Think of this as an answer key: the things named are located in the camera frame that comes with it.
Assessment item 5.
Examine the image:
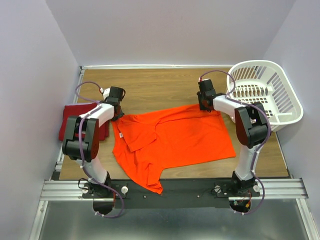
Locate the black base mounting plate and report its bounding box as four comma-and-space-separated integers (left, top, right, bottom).
80, 178, 261, 213

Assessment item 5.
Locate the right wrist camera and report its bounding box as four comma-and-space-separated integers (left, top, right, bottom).
198, 78, 213, 88

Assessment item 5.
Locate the orange t-shirt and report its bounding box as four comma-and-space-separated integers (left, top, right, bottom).
112, 104, 236, 194

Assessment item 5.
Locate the aluminium frame rail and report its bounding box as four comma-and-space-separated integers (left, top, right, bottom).
40, 178, 309, 201

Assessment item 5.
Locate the purple cable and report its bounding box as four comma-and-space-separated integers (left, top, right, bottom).
74, 81, 126, 219
198, 69, 273, 216

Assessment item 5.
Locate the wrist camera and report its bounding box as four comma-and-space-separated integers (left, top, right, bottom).
99, 87, 111, 100
198, 78, 213, 88

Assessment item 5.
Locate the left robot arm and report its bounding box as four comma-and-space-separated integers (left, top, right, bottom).
62, 86, 126, 198

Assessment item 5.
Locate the white plastic laundry basket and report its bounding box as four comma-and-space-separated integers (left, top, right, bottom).
226, 60, 304, 132

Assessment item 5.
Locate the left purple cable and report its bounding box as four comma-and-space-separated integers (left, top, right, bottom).
74, 81, 126, 219

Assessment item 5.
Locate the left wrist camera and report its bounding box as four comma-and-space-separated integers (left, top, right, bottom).
99, 87, 111, 100

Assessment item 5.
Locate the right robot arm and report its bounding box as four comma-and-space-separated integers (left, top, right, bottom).
197, 79, 271, 196

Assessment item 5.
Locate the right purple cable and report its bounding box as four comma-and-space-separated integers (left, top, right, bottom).
198, 69, 273, 216

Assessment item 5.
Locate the folded dark red t-shirt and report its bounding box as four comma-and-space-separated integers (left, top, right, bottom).
57, 102, 111, 143

